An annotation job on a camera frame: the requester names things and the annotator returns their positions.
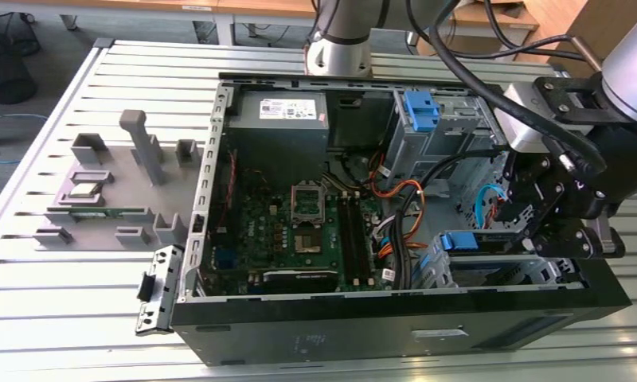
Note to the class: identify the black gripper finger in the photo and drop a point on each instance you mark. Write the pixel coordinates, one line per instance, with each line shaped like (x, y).
(536, 187)
(562, 238)

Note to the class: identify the hard disk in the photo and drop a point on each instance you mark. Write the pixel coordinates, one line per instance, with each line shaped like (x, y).
(456, 242)

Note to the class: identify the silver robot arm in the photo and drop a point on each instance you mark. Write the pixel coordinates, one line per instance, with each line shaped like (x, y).
(345, 24)

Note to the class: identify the metal disk bay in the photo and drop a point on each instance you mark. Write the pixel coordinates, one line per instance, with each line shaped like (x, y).
(488, 260)

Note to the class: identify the metal optical drive cage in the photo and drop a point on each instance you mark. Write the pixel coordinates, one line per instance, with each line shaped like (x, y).
(456, 131)

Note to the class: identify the blue drive latch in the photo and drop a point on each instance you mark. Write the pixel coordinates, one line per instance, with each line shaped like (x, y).
(418, 113)

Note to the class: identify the wooden cabinet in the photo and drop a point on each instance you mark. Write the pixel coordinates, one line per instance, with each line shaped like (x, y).
(610, 16)

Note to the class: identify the wooden desk white legs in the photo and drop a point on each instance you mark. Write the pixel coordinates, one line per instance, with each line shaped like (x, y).
(137, 6)
(469, 20)

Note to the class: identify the CPU socket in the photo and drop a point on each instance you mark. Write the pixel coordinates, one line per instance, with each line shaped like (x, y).
(308, 242)

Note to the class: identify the black PC case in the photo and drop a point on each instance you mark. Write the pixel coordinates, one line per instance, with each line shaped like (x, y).
(350, 334)

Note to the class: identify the black graphics card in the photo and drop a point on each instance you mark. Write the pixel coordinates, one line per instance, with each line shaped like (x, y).
(297, 278)

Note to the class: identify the grey power supply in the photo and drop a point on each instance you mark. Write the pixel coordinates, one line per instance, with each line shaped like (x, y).
(276, 135)

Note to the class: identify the green motherboard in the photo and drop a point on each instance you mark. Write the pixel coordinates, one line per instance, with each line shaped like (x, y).
(260, 246)

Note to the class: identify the grey parts rack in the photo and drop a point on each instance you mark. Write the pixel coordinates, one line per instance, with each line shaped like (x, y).
(132, 207)

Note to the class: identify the green RAM stick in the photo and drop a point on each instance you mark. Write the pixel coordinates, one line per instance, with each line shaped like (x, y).
(94, 212)

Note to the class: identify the silver CPU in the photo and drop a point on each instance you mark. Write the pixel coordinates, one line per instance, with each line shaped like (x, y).
(86, 191)

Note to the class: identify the grey table corner cap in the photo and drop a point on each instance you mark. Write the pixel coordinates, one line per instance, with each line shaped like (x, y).
(102, 43)

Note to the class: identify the black mesh bin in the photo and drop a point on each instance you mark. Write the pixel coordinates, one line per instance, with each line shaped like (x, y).
(10, 71)

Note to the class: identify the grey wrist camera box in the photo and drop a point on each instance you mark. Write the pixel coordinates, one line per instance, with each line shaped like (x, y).
(520, 137)

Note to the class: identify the black wrist mount bracket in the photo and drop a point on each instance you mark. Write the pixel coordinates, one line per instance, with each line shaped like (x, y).
(562, 89)

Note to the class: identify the metal card retention bracket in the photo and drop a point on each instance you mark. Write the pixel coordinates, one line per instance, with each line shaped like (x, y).
(161, 278)

